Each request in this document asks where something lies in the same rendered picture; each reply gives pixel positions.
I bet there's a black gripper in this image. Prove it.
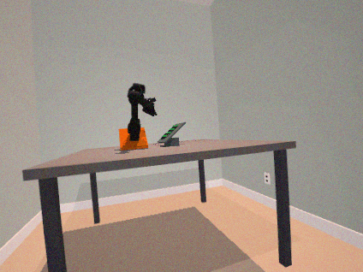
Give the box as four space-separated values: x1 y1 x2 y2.
140 98 157 116

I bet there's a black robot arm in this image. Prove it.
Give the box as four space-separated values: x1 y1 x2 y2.
128 83 156 141

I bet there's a grey switch panel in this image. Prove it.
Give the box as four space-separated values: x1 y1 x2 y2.
158 122 186 146

